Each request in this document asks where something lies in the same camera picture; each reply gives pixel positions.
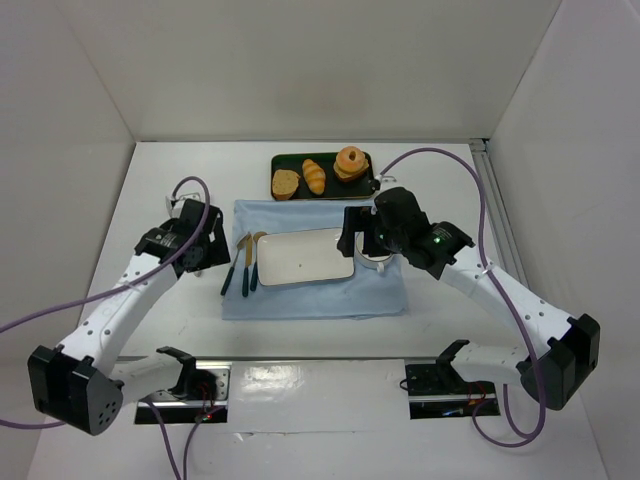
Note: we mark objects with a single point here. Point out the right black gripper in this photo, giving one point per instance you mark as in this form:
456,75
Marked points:
353,228

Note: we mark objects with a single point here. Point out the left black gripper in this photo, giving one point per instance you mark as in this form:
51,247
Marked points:
220,245

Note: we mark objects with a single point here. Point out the striped bread roll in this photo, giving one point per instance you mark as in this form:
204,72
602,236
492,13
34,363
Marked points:
314,177

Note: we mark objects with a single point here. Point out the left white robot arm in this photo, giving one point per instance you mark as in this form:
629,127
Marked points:
79,382

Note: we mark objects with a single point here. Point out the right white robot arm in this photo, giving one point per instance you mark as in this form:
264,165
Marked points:
559,351

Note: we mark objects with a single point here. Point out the sliced brown bread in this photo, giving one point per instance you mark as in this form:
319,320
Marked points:
285,184

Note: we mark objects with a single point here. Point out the dark green tray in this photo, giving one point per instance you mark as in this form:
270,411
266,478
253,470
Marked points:
335,189

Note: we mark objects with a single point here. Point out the light blue cloth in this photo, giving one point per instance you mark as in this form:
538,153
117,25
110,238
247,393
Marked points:
366,294

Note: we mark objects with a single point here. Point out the bagel sandwich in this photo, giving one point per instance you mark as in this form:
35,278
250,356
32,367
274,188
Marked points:
350,164

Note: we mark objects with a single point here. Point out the white rectangular plate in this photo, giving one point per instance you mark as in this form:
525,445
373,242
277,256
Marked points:
302,257

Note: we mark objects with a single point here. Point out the white bowl with handle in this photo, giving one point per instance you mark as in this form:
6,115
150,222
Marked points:
377,263

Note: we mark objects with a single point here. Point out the gold fork green handle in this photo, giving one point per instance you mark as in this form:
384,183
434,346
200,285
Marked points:
239,246

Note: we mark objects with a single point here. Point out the gold knife green handle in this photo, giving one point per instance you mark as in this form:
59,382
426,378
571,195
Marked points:
248,263

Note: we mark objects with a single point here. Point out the gold spoon green handle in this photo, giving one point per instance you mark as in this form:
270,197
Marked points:
255,275

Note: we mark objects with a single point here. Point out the aluminium rail right side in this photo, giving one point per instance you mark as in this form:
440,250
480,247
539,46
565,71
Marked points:
498,217

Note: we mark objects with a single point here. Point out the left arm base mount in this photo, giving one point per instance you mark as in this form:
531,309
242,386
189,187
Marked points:
207,400

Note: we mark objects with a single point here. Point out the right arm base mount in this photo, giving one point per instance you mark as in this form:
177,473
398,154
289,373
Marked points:
434,393

